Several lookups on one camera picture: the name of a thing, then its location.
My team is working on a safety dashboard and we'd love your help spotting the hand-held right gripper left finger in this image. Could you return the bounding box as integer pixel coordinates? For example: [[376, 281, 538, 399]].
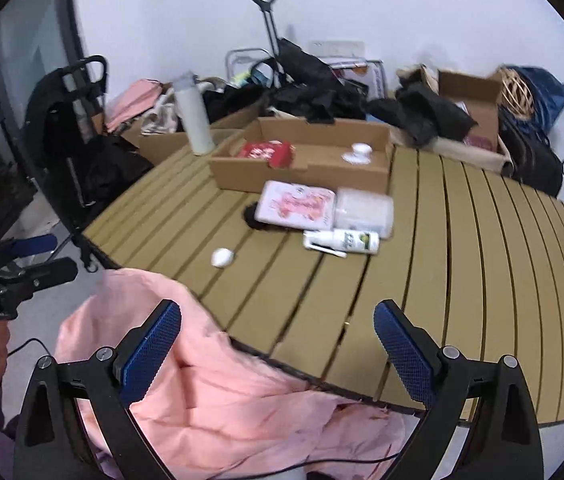
[[13, 299, 183, 480]]

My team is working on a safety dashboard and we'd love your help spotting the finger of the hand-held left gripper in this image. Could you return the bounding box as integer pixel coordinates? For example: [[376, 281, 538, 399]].
[[0, 257, 79, 306], [0, 233, 58, 267]]

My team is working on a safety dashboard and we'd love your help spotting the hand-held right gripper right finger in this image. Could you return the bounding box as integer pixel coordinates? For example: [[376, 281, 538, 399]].
[[373, 299, 545, 480]]

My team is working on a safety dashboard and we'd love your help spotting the translucent plastic container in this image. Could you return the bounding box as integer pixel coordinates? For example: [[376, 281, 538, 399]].
[[334, 187, 395, 240]]

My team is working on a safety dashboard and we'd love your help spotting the pink wipes pack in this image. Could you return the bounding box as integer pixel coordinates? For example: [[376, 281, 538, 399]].
[[256, 180, 337, 231]]

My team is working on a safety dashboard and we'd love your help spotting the shallow cardboard box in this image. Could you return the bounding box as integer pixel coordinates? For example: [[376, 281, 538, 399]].
[[209, 116, 395, 196]]

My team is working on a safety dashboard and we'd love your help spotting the pink jacket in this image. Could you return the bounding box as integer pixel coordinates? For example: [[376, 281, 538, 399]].
[[54, 267, 407, 480]]

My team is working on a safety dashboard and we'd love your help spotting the white spray bottle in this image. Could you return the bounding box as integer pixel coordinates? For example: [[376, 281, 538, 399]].
[[303, 229, 380, 258]]

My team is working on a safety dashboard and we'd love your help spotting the black folding cart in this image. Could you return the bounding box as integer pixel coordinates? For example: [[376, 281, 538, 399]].
[[24, 55, 153, 211]]

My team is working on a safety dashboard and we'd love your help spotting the large brown cardboard box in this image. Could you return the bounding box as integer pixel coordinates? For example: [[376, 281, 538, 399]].
[[122, 105, 257, 166]]

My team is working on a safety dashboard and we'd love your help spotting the pink backpack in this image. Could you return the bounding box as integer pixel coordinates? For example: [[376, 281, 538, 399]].
[[106, 79, 163, 133]]

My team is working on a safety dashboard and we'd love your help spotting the white tote bag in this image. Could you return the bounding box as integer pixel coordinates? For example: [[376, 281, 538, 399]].
[[140, 85, 185, 136]]

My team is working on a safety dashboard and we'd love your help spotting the white thermos bottle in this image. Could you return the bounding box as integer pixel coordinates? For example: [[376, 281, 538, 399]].
[[171, 72, 217, 156]]

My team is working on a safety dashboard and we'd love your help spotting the glass door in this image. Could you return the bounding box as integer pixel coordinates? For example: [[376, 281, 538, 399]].
[[0, 0, 87, 171]]

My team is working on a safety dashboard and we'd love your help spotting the beige canvas bag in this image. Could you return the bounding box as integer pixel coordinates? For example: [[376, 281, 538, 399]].
[[429, 135, 513, 176]]

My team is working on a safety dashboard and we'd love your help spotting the red packet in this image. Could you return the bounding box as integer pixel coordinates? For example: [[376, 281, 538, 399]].
[[236, 141, 295, 168]]

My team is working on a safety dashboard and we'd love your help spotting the black bag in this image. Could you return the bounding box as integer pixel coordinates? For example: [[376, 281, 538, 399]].
[[499, 107, 564, 198]]

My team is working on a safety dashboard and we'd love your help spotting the open cardboard box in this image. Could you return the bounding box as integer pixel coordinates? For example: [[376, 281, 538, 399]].
[[434, 69, 508, 153]]

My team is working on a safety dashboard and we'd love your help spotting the white metal rack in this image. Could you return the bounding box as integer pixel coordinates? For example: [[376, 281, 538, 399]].
[[312, 40, 387, 96]]

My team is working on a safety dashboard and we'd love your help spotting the wicker basket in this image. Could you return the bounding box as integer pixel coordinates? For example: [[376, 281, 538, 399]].
[[499, 65, 533, 121]]

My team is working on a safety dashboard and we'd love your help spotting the pile of black clothes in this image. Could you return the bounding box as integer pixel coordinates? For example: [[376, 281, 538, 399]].
[[207, 37, 367, 123]]

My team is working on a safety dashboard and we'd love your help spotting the grey metal rack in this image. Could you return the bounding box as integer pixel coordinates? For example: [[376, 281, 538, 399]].
[[224, 47, 275, 81]]

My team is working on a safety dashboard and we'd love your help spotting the blue bag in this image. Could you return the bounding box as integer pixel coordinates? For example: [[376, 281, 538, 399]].
[[512, 65, 564, 126]]

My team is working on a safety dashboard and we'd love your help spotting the black cable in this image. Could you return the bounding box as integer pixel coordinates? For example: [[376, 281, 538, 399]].
[[6, 337, 57, 361]]

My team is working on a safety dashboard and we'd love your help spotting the black trolley handle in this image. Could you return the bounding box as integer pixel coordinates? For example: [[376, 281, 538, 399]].
[[246, 0, 287, 86]]

